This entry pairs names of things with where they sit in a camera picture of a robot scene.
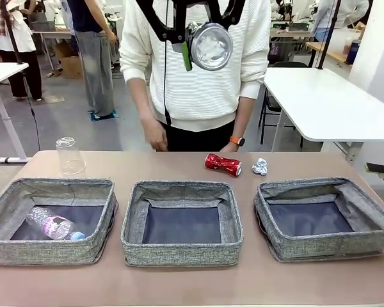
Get crushed red drink can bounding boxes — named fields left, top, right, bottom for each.
left=205, top=153, right=243, bottom=177

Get clear plastic bottle blue cap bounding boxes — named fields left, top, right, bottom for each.
left=26, top=207, right=86, bottom=241

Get person's left forearm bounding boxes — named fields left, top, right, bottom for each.
left=232, top=94, right=260, bottom=140

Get person's right forearm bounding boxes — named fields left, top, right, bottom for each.
left=126, top=79, right=157, bottom=122

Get person's right hand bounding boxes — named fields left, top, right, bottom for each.
left=141, top=116, right=169, bottom=151

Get green edged background table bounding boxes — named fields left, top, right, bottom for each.
left=268, top=27, right=314, bottom=67

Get white knit sweater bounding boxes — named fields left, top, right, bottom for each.
left=118, top=0, right=271, bottom=132

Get white table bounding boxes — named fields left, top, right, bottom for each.
left=0, top=62, right=29, bottom=164
left=262, top=66, right=384, bottom=164

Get bystander in grey trousers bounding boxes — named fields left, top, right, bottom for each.
left=65, top=0, right=119, bottom=119

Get wooden top table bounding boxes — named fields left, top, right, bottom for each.
left=306, top=41, right=355, bottom=65

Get grey fabric basket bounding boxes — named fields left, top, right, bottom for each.
left=120, top=180, right=244, bottom=267
left=253, top=177, right=384, bottom=263
left=0, top=178, right=119, bottom=266

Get black stand pole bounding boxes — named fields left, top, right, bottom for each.
left=1, top=0, right=41, bottom=151
left=316, top=0, right=342, bottom=70

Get bystander in light blue shirt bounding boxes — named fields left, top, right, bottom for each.
left=310, top=0, right=371, bottom=42

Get large cardboard box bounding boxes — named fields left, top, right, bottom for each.
left=61, top=56, right=84, bottom=79

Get small cardboard box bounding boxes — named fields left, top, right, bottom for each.
left=53, top=43, right=73, bottom=58

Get black trousers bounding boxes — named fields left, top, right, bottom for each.
left=161, top=113, right=237, bottom=153

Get wooden background desk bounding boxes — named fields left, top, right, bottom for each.
left=31, top=26, right=73, bottom=70

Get crumpled white paper ball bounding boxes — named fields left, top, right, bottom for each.
left=252, top=157, right=269, bottom=177

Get bystander in plaid shirt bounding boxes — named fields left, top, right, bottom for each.
left=0, top=0, right=44, bottom=102

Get clear plastic cup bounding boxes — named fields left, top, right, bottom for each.
left=55, top=136, right=87, bottom=176

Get thin black hanging cable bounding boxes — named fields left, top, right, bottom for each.
left=164, top=41, right=173, bottom=125

